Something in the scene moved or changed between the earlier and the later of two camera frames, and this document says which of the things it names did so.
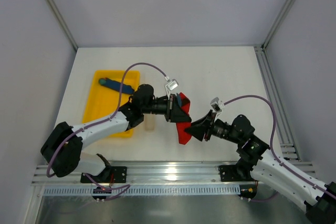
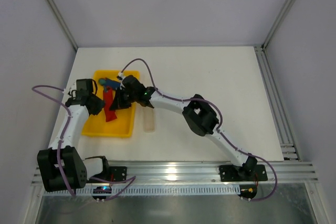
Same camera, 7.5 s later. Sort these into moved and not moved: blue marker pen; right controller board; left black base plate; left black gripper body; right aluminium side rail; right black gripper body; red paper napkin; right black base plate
Moved: red paper napkin; left black gripper body; right black gripper body
Not moved: right controller board; right aluminium side rail; right black base plate; left black base plate; blue marker pen
